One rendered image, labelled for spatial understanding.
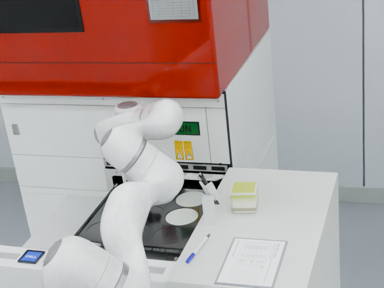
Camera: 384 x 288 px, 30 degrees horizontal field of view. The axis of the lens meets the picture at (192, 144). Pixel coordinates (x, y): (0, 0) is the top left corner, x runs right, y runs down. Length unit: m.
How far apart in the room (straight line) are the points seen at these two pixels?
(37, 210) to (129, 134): 1.06
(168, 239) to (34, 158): 0.72
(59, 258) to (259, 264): 0.60
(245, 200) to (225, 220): 0.08
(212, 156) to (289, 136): 1.61
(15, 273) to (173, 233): 0.47
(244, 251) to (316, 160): 2.09
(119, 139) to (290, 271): 0.54
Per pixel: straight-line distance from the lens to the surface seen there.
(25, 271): 2.01
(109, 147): 1.72
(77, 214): 2.49
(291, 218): 2.04
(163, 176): 1.72
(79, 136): 2.49
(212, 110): 2.26
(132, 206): 1.60
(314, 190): 2.17
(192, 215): 2.21
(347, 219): 3.88
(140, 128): 1.75
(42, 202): 2.70
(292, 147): 3.93
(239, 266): 1.84
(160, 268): 1.90
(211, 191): 2.00
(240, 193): 2.04
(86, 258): 1.44
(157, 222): 2.20
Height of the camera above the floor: 2.02
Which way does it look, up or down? 25 degrees down
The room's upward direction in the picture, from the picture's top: 7 degrees counter-clockwise
